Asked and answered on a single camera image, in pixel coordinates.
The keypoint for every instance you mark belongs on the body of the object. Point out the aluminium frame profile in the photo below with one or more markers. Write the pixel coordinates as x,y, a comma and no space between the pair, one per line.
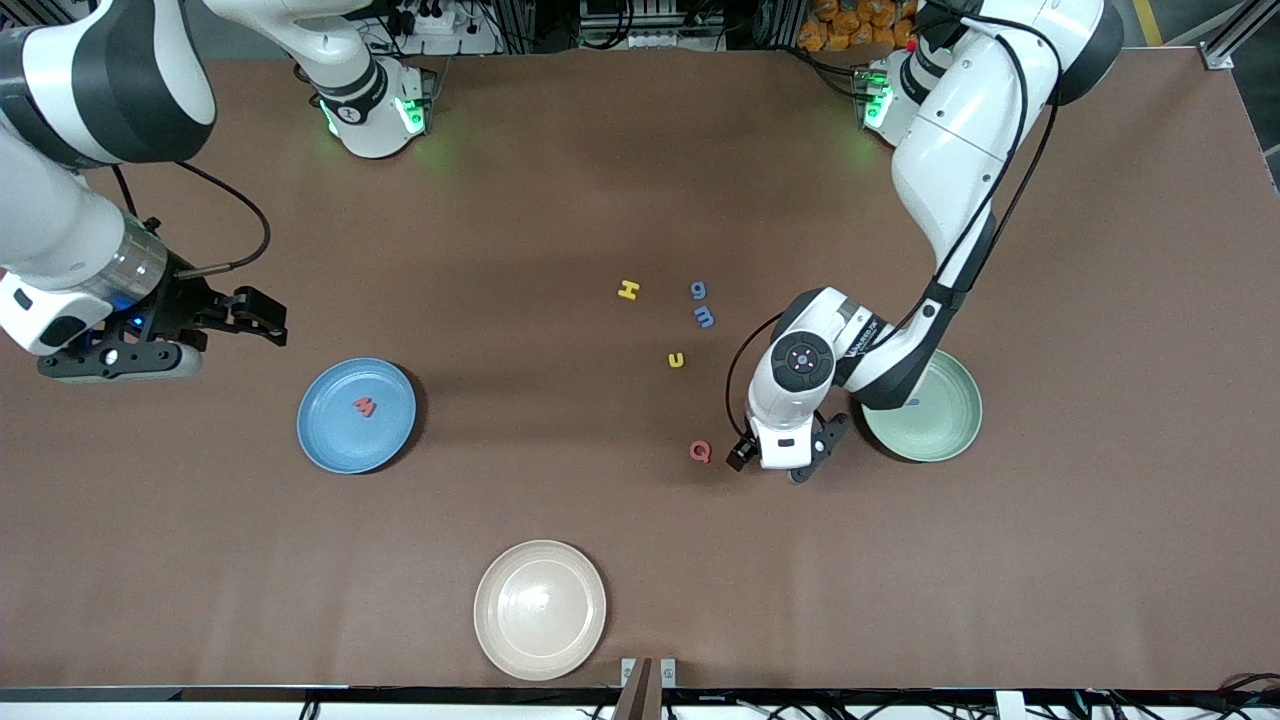
1222,52

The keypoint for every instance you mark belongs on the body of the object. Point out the red lowercase foam letter w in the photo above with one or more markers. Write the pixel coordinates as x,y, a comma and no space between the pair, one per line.
365,406

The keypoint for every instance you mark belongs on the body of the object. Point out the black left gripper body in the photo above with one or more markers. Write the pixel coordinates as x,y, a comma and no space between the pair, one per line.
741,455

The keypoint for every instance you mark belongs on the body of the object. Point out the blue lowercase foam letter m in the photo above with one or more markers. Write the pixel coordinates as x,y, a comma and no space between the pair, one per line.
704,317

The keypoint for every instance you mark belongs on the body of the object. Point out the blue plate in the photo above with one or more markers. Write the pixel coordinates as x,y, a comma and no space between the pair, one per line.
340,430

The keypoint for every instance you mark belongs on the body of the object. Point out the black equipment rack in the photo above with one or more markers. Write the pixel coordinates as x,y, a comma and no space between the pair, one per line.
650,25

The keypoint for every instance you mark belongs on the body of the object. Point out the red foam letter Q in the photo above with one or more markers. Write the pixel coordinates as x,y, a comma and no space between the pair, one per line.
700,451

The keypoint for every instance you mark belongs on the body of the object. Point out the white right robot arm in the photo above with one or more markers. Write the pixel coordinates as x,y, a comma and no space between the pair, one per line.
60,230

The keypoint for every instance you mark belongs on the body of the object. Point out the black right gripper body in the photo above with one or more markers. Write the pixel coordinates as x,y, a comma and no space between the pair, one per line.
183,303

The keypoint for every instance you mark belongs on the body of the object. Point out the yellow foam letter H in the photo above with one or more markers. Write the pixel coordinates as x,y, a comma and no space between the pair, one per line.
628,290

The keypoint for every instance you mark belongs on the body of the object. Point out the green plate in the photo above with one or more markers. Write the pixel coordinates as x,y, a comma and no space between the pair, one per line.
950,420

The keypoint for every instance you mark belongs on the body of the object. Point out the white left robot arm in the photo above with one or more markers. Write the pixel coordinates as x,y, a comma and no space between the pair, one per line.
960,130

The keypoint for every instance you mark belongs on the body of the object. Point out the white power strip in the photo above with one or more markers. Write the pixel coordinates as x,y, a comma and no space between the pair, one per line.
440,40

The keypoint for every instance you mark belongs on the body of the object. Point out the beige plate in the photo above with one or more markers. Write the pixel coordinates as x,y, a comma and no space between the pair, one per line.
540,610

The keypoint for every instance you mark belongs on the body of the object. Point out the orange bags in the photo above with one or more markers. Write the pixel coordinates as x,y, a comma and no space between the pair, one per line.
850,25

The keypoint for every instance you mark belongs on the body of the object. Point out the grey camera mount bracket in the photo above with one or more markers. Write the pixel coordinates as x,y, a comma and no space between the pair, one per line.
635,700

